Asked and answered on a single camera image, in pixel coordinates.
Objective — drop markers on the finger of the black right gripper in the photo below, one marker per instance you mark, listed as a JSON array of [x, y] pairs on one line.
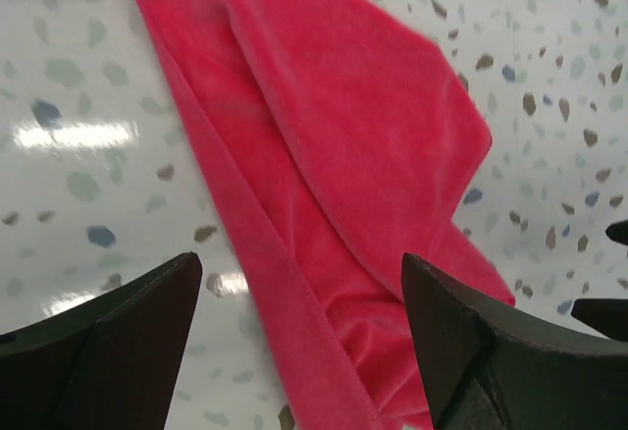
[[618, 232], [609, 316]]

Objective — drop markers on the pink microfibre towel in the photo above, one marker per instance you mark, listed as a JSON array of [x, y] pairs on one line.
[[334, 139]]

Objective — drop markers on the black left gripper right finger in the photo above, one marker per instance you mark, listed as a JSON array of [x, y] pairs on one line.
[[488, 365]]

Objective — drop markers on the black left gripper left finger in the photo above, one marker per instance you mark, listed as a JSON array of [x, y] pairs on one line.
[[109, 363]]

